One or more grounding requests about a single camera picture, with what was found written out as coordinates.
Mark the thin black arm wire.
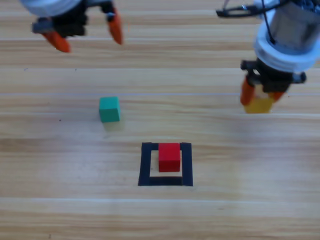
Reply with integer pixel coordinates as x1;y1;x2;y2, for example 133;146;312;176
261;0;276;45

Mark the red wooden cube block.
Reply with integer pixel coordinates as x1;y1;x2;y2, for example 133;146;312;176
158;142;181;173

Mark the green wooden cube block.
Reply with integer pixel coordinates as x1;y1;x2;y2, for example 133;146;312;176
98;96;121;123

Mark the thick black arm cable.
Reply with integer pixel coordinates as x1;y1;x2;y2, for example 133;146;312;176
215;0;283;19

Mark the black tape square outline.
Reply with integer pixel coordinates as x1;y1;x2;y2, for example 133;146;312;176
137;141;194;187

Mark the yellow wooden cube block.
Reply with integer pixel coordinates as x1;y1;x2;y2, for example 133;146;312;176
243;84;275;115

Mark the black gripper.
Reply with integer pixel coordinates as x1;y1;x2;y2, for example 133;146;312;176
31;0;124;53
239;58;308;107

